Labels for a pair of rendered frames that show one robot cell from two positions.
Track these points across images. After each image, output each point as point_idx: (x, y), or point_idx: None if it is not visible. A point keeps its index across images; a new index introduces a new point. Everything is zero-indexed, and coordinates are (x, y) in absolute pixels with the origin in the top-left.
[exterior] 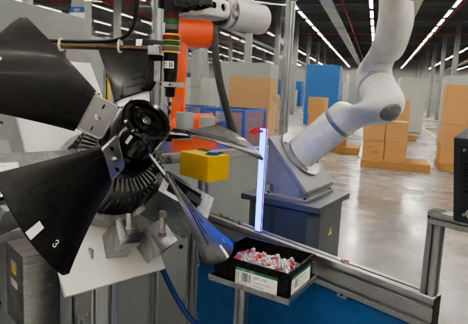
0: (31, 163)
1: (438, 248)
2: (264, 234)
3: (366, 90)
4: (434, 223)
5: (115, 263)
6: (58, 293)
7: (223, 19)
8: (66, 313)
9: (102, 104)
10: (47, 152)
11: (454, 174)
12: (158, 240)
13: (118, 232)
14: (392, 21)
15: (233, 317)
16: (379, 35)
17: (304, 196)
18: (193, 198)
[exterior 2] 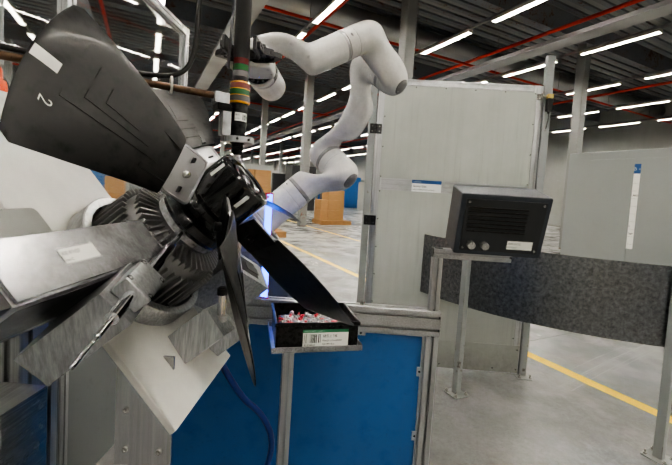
0: (107, 243)
1: (441, 274)
2: (272, 299)
3: (330, 162)
4: (438, 257)
5: (194, 366)
6: None
7: (269, 78)
8: None
9: (191, 156)
10: (115, 226)
11: (459, 219)
12: None
13: (215, 322)
14: (364, 107)
15: (281, 386)
16: (351, 118)
17: None
18: (252, 269)
